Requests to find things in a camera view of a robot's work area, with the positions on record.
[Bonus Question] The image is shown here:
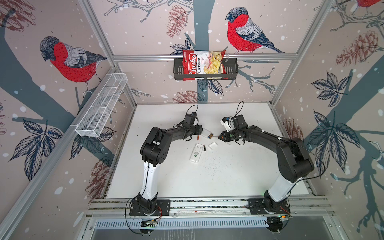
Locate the white battery cover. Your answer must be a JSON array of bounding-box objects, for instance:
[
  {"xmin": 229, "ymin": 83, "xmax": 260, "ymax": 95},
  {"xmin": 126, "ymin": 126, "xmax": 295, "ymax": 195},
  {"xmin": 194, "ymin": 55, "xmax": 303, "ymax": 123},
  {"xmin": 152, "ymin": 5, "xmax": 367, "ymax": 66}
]
[{"xmin": 209, "ymin": 142, "xmax": 218, "ymax": 150}]

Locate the grey-faced white remote control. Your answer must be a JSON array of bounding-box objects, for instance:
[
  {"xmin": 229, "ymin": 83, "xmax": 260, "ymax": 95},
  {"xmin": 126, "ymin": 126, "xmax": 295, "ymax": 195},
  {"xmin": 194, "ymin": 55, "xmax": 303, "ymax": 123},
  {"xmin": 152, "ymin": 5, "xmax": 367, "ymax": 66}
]
[{"xmin": 202, "ymin": 129, "xmax": 214, "ymax": 139}]

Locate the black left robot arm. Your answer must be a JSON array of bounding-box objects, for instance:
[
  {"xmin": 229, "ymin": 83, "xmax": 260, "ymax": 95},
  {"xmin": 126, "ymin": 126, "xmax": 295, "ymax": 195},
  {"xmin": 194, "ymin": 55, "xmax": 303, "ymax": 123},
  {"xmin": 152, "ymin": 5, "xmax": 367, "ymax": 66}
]
[{"xmin": 137, "ymin": 112, "xmax": 203, "ymax": 213}]

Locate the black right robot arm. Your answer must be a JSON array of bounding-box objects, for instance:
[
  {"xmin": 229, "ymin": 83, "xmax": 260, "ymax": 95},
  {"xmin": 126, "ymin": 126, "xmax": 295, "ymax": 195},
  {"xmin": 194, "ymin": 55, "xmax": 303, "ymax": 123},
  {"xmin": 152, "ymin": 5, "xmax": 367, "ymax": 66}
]
[{"xmin": 219, "ymin": 115, "xmax": 315, "ymax": 214}]

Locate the red cassava chips bag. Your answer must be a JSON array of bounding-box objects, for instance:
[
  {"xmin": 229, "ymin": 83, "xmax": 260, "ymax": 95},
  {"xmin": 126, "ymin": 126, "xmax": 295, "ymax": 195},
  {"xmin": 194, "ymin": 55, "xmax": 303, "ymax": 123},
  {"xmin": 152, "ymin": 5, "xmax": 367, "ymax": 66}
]
[{"xmin": 183, "ymin": 50, "xmax": 227, "ymax": 75}]

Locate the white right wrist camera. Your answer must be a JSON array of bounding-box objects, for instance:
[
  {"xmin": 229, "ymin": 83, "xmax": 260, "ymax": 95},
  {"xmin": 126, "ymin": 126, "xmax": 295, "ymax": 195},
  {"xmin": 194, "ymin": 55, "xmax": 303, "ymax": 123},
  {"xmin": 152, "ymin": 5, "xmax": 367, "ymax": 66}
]
[{"xmin": 220, "ymin": 117, "xmax": 235, "ymax": 132}]

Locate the black wall basket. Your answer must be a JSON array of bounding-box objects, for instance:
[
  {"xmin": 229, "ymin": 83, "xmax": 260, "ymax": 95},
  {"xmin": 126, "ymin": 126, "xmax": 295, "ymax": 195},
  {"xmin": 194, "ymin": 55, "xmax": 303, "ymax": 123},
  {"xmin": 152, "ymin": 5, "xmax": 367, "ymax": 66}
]
[{"xmin": 174, "ymin": 58, "xmax": 239, "ymax": 81}]

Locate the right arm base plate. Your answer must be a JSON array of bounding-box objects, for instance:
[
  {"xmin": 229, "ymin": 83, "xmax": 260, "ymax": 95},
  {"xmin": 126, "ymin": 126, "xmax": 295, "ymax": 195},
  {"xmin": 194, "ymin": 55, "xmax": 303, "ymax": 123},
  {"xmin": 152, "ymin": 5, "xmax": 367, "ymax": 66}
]
[{"xmin": 246, "ymin": 198, "xmax": 291, "ymax": 215}]

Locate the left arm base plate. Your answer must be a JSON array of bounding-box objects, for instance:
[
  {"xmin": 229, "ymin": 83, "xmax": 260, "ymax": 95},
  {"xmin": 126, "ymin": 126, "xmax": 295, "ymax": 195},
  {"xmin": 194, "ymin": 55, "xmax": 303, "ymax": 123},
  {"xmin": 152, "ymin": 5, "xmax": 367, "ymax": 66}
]
[{"xmin": 128, "ymin": 199, "xmax": 171, "ymax": 217}]

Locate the white wire mesh basket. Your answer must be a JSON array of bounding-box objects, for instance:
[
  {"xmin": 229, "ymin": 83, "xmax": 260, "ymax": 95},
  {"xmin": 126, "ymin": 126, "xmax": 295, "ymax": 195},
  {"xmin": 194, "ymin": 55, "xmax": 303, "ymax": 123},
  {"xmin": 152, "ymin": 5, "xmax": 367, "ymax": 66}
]
[{"xmin": 75, "ymin": 73, "xmax": 128, "ymax": 138}]

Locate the aluminium mounting rail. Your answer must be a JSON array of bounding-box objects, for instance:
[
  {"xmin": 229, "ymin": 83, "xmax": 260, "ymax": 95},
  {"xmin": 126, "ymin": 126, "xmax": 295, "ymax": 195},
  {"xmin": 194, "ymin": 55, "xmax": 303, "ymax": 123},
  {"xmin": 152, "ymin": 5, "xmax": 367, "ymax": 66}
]
[{"xmin": 85, "ymin": 195, "xmax": 336, "ymax": 219}]

